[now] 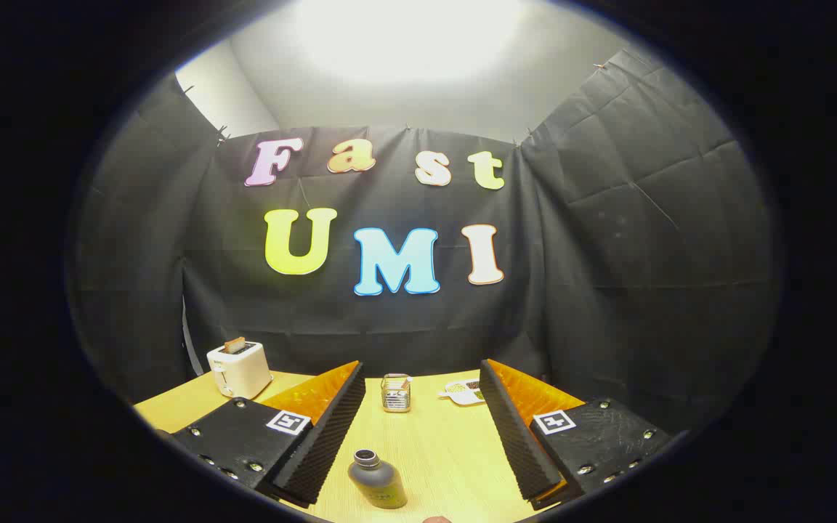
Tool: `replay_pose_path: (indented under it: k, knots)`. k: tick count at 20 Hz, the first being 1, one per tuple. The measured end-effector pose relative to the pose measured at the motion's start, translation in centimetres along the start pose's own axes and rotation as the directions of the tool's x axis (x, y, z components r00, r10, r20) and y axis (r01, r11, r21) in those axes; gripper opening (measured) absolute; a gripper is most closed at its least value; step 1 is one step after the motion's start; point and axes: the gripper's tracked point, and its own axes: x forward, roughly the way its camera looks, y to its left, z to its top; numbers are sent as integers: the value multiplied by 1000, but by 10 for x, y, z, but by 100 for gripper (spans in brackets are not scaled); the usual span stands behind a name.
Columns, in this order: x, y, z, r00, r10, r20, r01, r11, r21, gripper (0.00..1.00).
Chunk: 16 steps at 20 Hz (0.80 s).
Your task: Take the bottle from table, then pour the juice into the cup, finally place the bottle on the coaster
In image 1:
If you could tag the toast slice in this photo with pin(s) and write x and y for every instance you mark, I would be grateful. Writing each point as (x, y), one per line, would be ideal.
(234, 345)

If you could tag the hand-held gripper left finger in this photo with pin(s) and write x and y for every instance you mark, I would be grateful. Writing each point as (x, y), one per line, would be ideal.
(324, 450)

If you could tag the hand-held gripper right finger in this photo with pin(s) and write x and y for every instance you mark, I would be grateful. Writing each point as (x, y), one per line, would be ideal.
(520, 443)

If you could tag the small white divided dish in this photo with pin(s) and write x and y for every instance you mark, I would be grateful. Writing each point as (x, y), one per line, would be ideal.
(462, 392)

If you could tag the black backdrop cloth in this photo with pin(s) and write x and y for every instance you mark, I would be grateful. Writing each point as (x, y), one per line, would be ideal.
(607, 276)

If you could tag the wooden table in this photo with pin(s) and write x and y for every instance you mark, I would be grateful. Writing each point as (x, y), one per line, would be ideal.
(447, 450)

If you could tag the silver bottle with green label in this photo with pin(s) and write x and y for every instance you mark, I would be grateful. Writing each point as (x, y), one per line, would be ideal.
(378, 481)

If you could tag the white toaster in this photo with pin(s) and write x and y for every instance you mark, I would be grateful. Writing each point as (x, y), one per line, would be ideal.
(240, 372)

